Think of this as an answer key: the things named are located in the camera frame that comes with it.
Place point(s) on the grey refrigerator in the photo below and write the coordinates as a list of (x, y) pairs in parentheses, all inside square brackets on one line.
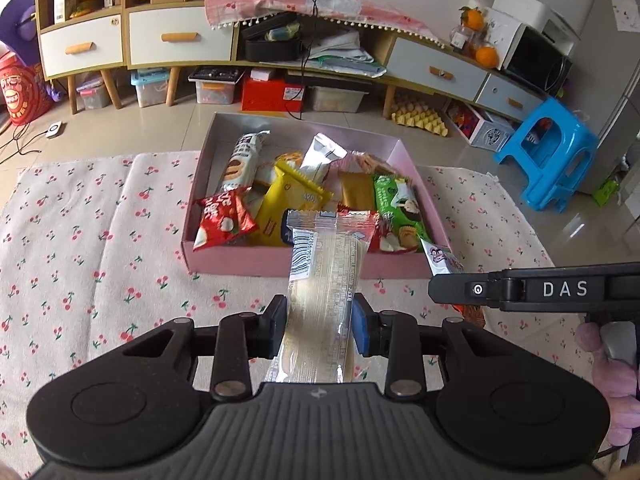
[(604, 83)]

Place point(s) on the yellow biscuit packet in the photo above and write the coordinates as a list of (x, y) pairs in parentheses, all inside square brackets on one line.
[(290, 190)]

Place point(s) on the red candy snack packet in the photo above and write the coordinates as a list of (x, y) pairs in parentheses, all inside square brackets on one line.
[(224, 218)]

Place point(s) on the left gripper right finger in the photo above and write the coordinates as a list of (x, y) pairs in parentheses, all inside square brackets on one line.
[(397, 337)]

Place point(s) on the brown beef cake packet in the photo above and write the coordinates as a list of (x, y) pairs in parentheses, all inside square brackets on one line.
[(370, 164)]

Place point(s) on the clear storage box blue lid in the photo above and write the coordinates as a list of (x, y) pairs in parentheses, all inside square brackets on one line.
[(151, 85)]

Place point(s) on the black microwave oven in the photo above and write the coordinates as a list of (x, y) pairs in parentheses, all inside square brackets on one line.
[(534, 61)]

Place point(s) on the clear storage box black lid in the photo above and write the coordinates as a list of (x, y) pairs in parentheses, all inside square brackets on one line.
[(216, 85)]

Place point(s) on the white power adapter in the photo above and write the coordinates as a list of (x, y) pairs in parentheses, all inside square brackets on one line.
[(55, 130)]

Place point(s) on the black bin on shelf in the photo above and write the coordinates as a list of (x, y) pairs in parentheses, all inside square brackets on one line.
[(274, 39)]

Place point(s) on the pink cardboard box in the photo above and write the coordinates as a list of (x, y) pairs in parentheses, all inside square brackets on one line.
[(256, 173)]

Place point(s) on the green chips packet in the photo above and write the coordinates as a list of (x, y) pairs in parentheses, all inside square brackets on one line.
[(401, 227)]

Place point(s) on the pink cherry cloth cover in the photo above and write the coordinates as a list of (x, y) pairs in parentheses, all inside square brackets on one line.
[(365, 13)]

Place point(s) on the red box under cabinet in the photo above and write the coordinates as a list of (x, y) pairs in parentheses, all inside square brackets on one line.
[(274, 95)]

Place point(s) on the red printed gift bag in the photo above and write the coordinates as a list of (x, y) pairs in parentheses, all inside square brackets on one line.
[(24, 90)]

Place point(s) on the purple hat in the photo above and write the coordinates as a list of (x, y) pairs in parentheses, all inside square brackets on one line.
[(19, 30)]

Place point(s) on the white printed storage box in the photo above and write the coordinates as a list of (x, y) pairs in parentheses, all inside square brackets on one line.
[(481, 129)]

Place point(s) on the gold snack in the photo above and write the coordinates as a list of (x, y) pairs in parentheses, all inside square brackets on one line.
[(357, 190)]

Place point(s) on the clear white cake packet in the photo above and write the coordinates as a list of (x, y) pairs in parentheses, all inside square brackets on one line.
[(319, 157)]

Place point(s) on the white cartoon snack packet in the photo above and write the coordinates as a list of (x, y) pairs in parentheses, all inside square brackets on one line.
[(440, 260)]

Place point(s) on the blue plastic stool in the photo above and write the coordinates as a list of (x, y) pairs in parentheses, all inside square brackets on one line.
[(555, 150)]

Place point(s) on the wooden tv cabinet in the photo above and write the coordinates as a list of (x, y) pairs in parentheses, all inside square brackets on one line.
[(177, 34)]

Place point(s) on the grey puff pastry packet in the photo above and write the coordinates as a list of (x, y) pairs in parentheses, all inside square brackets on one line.
[(242, 164)]

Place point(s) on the clear sandwich bread packet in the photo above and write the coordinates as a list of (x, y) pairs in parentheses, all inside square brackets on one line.
[(327, 256)]

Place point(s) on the orange fruit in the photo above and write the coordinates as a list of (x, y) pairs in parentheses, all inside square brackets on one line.
[(487, 57)]

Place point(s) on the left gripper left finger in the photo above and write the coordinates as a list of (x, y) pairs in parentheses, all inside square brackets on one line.
[(236, 340)]

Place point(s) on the yellow egg tray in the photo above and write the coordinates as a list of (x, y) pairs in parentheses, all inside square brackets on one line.
[(416, 114)]

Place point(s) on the pink gloved right hand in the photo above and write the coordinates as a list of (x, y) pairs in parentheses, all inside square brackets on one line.
[(615, 373)]

